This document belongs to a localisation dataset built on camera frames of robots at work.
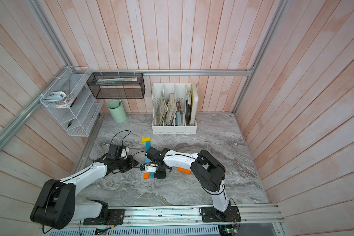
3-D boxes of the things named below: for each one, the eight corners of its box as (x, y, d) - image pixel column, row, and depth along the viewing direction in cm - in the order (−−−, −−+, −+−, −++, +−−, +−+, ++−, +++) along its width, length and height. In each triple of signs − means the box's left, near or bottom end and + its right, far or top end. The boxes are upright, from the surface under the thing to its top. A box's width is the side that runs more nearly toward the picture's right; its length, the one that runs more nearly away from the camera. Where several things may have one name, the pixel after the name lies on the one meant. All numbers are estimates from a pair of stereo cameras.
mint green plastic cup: (112, 123, 117) (105, 110, 105) (115, 112, 124) (109, 99, 113) (125, 123, 117) (120, 110, 105) (128, 112, 124) (124, 99, 113)
